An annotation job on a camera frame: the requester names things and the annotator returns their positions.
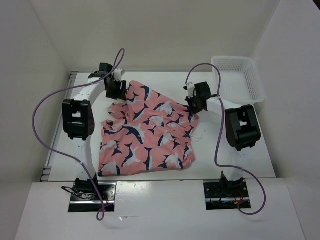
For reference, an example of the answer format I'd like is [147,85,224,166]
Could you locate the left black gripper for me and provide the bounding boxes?
[105,78,127,101]

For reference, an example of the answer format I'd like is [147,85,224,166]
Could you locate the pink shark print shorts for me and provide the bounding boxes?
[97,81,199,177]

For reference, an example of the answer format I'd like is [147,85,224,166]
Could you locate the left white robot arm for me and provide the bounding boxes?
[62,63,127,200]

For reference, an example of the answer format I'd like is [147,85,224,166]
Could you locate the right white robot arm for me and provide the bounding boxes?
[183,82,261,197]

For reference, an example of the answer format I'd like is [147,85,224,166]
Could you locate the white plastic mesh basket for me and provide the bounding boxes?
[211,56,266,105]

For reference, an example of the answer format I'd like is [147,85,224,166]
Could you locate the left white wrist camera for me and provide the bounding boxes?
[113,68,126,82]

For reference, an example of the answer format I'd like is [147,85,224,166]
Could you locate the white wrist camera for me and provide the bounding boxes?
[113,68,126,82]
[183,82,197,99]

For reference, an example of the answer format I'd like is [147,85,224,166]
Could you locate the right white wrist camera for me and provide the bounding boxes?
[183,82,197,99]

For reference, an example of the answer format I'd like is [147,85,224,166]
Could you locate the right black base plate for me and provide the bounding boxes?
[203,181,252,211]

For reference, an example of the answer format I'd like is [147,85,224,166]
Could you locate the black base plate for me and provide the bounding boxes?
[203,181,252,211]
[68,182,117,213]

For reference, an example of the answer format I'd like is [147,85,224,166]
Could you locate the aluminium table edge rail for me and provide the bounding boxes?
[39,71,78,182]

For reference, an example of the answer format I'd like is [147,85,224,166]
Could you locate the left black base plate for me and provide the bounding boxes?
[68,182,117,213]

